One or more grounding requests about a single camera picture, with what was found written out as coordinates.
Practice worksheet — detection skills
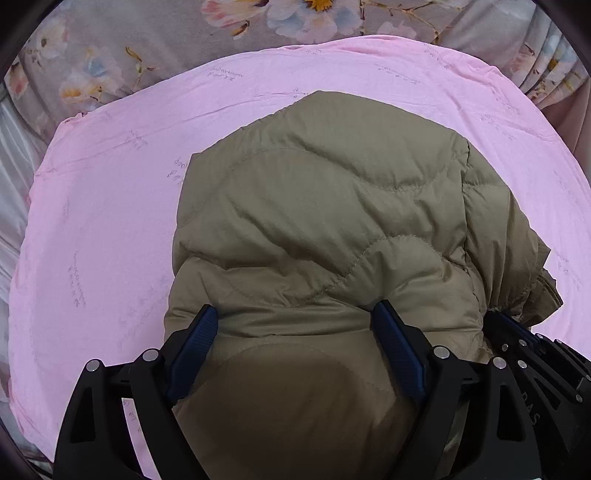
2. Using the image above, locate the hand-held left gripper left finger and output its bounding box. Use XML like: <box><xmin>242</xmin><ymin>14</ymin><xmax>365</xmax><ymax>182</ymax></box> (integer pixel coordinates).
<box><xmin>54</xmin><ymin>305</ymin><xmax>220</xmax><ymax>480</ymax></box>

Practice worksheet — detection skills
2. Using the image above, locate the grey striped cloth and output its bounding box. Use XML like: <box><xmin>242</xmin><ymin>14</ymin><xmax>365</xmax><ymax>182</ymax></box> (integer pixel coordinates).
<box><xmin>0</xmin><ymin>92</ymin><xmax>61</xmax><ymax>476</ymax></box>

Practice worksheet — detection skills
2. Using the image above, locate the grey floral blanket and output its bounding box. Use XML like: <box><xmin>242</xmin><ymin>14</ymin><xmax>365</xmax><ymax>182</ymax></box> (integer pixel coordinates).
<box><xmin>4</xmin><ymin>0</ymin><xmax>587</xmax><ymax>134</ymax></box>

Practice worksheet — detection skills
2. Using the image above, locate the olive quilted puffer jacket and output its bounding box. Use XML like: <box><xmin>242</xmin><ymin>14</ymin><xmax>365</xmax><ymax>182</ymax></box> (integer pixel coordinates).
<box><xmin>164</xmin><ymin>90</ymin><xmax>564</xmax><ymax>480</ymax></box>

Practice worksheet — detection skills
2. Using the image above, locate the pink bed sheet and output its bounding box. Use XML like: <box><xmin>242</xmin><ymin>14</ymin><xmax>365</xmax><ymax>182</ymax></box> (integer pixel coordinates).
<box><xmin>9</xmin><ymin>37</ymin><xmax>589</xmax><ymax>464</ymax></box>

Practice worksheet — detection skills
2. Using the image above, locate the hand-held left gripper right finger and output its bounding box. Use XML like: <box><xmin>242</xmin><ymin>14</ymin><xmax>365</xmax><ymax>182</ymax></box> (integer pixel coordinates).
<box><xmin>372</xmin><ymin>300</ymin><xmax>543</xmax><ymax>480</ymax></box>

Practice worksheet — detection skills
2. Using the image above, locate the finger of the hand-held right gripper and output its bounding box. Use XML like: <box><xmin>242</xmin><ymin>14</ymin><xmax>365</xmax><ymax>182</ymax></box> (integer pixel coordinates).
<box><xmin>484</xmin><ymin>323</ymin><xmax>532</xmax><ymax>370</ymax></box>
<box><xmin>487</xmin><ymin>310</ymin><xmax>561</xmax><ymax>354</ymax></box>

